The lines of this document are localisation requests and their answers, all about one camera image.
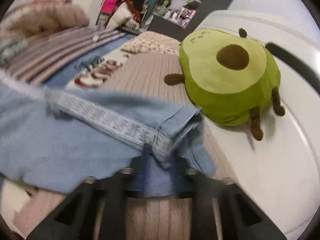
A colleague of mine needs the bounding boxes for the light blue denim pants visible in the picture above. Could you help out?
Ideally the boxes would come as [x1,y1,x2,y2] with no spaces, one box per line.
[1,72,216,197]

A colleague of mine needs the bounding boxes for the white bed headboard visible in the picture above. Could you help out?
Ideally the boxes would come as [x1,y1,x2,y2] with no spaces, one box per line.
[199,10,319,239]

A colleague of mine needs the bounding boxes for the green avocado plush toy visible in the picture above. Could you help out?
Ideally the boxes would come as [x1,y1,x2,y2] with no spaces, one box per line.
[164,28,285,141]

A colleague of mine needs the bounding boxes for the pink ribbed pillow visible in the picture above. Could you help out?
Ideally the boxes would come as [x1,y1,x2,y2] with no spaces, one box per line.
[13,53,234,239]

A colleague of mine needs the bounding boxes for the striped Diet Coke blanket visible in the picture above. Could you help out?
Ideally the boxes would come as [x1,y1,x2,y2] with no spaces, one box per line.
[5,27,135,85]

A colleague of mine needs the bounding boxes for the floral pillow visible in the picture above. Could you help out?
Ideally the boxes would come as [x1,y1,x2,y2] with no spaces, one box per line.
[120,31,180,56]

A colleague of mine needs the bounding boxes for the white puffer jacket pile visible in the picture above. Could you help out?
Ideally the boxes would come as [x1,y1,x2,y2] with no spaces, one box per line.
[105,0,142,30]

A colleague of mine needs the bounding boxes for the grey-green crumpled garment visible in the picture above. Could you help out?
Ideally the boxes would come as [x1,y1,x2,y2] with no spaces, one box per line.
[0,38,29,67]

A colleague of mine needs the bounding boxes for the bright pink bag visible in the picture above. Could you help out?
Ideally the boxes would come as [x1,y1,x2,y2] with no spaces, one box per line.
[101,0,117,14]

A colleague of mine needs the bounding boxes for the pink and beige duvet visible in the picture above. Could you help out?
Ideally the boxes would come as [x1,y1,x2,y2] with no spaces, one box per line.
[1,0,89,40]

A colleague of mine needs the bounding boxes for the dark grey bookshelf desk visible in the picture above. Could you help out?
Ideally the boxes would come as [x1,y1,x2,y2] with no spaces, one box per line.
[147,0,247,42]

